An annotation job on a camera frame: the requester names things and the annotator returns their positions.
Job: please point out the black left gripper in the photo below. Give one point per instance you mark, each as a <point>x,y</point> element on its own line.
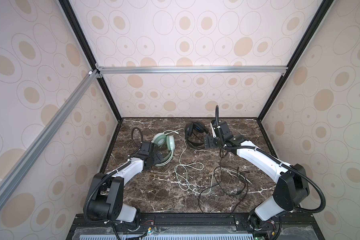
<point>156,159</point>

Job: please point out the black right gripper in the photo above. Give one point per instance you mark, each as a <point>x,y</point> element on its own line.
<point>210,138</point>

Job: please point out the mint green headphones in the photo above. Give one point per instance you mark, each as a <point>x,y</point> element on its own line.
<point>162,139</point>

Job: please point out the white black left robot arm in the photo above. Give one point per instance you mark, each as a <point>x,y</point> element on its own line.
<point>105,198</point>

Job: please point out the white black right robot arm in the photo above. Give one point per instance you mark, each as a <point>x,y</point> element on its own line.
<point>292,183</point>

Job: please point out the black blue headphones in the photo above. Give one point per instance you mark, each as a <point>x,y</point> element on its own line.
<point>191,129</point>

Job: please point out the silver aluminium back rail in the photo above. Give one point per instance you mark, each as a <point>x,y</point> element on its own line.
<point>198,70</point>

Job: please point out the silver aluminium rail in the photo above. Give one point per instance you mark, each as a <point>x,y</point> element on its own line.
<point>198,70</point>
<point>9,184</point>

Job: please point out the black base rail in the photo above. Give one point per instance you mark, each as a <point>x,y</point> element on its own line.
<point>236,222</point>

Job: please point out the silver aluminium left rail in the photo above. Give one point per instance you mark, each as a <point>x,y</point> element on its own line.
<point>9,184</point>

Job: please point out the black vertical frame post right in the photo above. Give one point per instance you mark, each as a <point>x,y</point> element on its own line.
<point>312,28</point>

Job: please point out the black vertical frame post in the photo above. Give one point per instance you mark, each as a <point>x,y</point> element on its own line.
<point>312,28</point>
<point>84,44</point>

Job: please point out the black vertical frame post left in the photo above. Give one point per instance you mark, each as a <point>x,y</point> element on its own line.
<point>84,44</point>

